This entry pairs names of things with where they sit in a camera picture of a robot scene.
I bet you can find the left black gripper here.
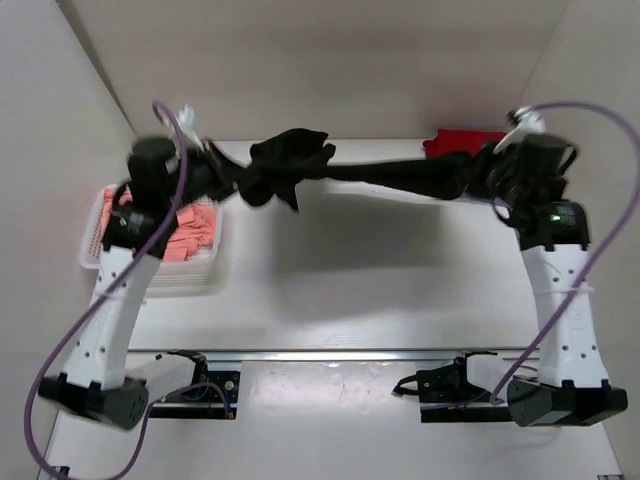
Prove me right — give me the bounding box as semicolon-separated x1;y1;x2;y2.
175;133;268;202

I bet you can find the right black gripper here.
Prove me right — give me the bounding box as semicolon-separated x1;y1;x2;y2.
449;141;522;205

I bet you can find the black t shirt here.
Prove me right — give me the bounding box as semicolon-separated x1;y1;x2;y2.
207;128;481;212

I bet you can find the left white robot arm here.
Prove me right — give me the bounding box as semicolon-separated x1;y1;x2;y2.
36;137;234;430

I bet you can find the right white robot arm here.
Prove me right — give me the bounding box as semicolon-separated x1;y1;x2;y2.
448;133;628;427

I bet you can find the pink t shirt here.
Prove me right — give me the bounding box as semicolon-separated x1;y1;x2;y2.
94;187;219;263

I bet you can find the red folded t shirt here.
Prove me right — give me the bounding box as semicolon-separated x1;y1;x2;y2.
422;129;506;158

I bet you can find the white plastic basket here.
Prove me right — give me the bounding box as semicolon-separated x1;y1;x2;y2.
79;188;223;296

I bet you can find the white front board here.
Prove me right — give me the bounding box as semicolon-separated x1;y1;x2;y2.
48;362;620;479

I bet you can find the aluminium rail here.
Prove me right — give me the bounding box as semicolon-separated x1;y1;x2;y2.
124;347;564;365

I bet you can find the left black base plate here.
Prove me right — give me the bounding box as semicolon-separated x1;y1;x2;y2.
150;362;241;420

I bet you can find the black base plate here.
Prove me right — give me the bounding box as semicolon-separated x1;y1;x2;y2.
150;362;241;420
392;351;512;424

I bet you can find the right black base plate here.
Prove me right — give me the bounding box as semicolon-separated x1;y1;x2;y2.
392;351;512;424

